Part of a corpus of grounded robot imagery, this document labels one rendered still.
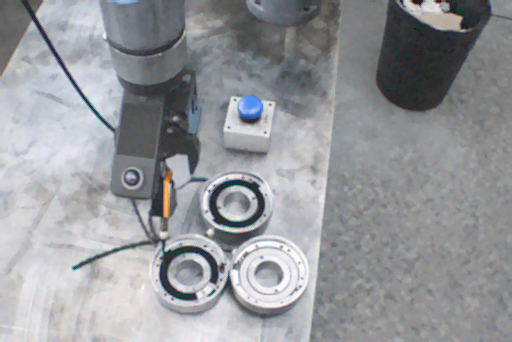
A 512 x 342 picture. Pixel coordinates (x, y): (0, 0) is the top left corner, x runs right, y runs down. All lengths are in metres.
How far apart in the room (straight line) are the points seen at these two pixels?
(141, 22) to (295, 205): 0.46
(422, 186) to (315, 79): 0.97
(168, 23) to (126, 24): 0.04
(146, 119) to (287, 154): 0.38
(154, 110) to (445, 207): 1.43
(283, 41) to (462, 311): 1.02
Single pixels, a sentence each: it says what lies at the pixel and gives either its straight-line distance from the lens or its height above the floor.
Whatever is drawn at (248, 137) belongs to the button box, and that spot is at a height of 0.84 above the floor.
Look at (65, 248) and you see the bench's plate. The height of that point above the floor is 0.80.
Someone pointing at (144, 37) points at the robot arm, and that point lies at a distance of 0.50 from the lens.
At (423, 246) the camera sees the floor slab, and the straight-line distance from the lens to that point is 1.81.
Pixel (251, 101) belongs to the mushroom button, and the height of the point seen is 0.87.
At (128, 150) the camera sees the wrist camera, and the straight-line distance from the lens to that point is 0.58.
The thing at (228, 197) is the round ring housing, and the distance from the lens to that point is 0.84.
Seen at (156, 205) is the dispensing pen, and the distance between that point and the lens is 0.71.
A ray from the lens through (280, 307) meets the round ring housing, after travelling 0.75.
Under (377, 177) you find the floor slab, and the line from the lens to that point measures 1.89.
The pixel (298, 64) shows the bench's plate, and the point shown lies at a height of 0.80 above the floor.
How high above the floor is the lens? 1.54
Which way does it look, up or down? 57 degrees down
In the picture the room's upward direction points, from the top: 4 degrees clockwise
